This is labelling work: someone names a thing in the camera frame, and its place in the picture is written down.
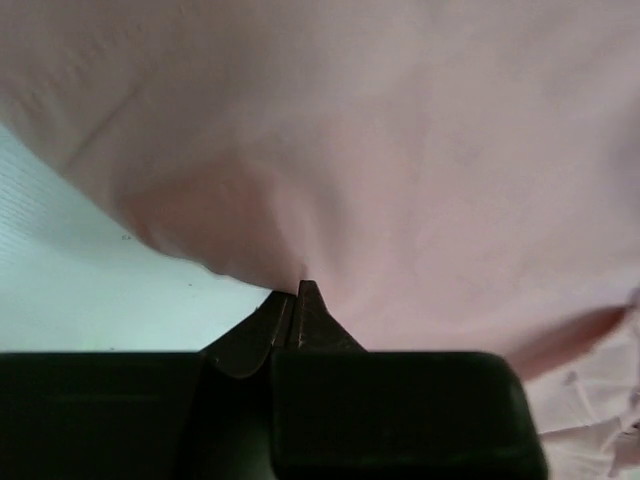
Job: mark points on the pink trousers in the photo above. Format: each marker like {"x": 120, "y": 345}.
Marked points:
{"x": 453, "y": 174}

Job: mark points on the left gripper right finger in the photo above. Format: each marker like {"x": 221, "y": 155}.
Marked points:
{"x": 313, "y": 328}

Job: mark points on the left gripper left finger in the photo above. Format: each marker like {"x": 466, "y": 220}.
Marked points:
{"x": 242, "y": 351}

